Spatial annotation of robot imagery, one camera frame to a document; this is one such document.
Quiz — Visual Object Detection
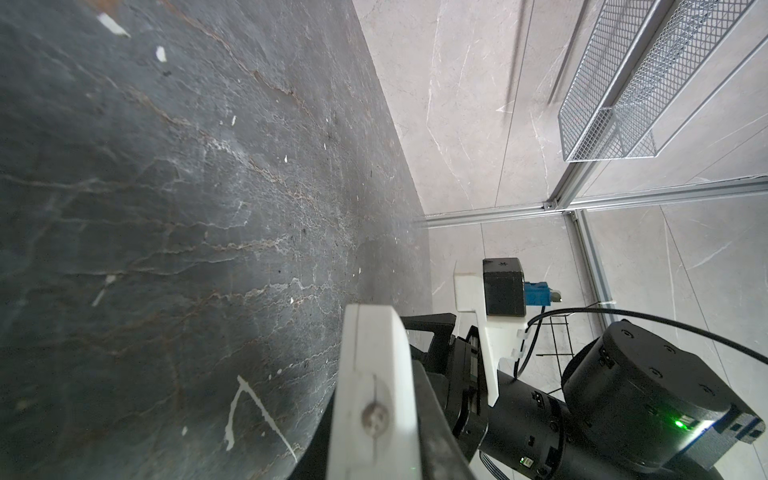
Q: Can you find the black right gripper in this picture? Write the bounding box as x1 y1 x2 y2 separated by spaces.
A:
401 313 494 480

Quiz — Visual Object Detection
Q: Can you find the white remote control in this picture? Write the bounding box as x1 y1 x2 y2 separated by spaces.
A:
326 304 422 479

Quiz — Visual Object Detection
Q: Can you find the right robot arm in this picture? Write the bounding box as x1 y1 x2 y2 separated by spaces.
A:
403 314 767 479

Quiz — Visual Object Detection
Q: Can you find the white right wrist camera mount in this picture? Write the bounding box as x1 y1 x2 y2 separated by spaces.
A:
453 257 562 407

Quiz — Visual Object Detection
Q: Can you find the black wire hook rack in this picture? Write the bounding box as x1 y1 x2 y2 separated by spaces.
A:
532 313 604 398

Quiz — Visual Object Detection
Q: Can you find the aluminium corner frame post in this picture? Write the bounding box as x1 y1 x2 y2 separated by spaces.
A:
424 173 767 329

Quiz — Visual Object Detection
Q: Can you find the white wire mesh basket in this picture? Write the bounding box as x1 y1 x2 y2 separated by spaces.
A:
558 1 752 163

